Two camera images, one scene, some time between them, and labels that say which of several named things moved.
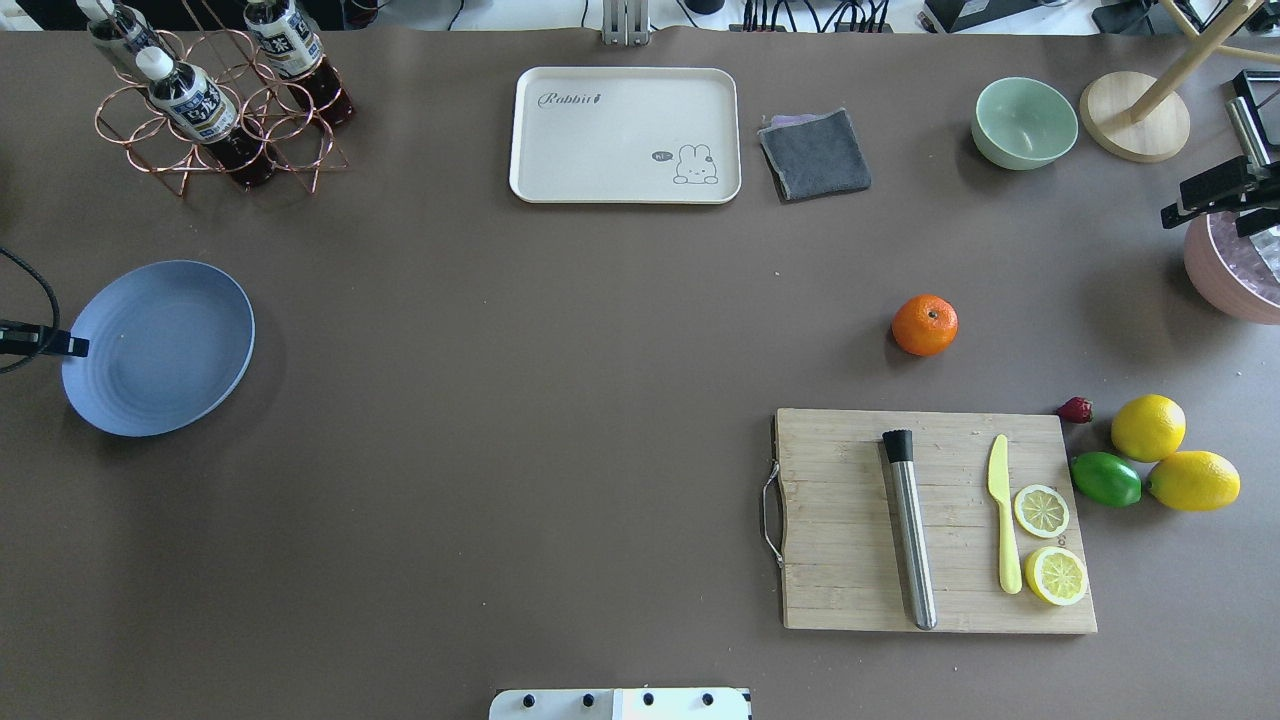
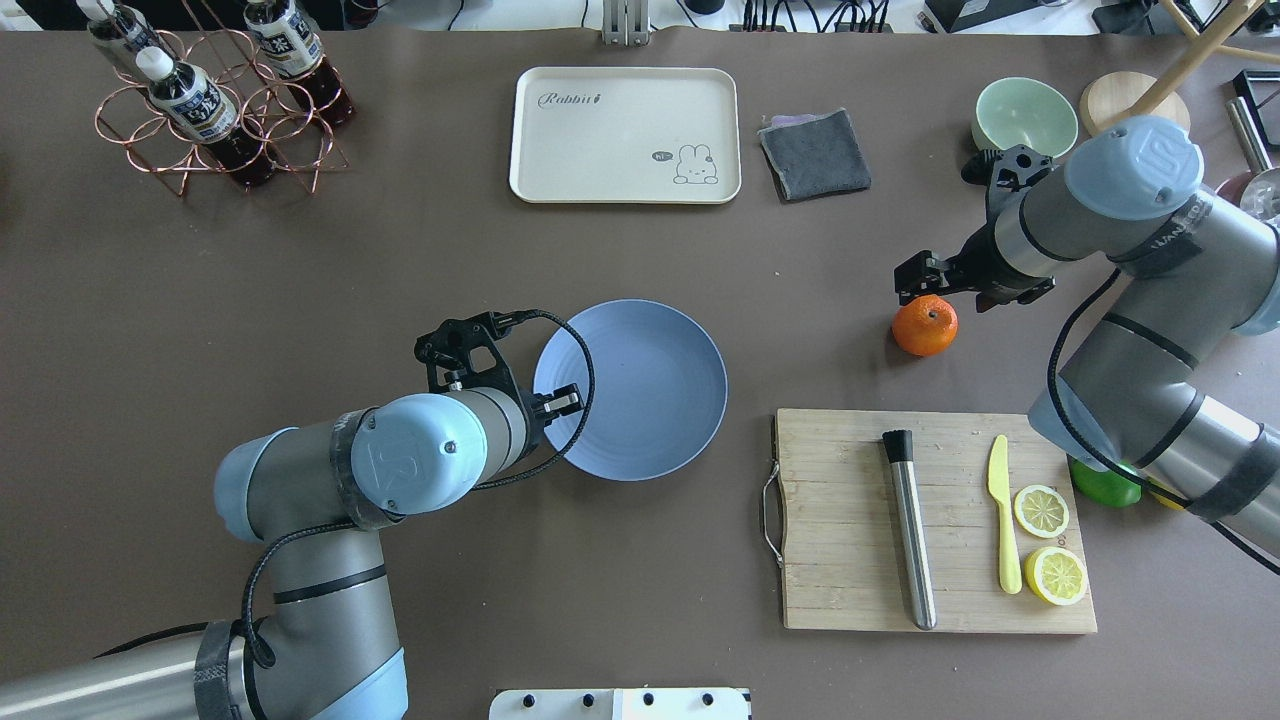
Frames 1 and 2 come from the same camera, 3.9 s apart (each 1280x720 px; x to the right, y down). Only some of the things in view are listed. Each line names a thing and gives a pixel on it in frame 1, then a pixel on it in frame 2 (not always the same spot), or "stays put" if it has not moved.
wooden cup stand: (1139, 117) stays put
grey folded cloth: (812, 156) stays put
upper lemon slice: (1041, 511) stays put
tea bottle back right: (297, 53) stays put
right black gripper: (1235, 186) to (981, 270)
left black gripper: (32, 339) to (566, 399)
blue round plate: (168, 342) to (660, 390)
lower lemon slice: (1055, 575) stays put
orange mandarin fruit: (925, 325) stays put
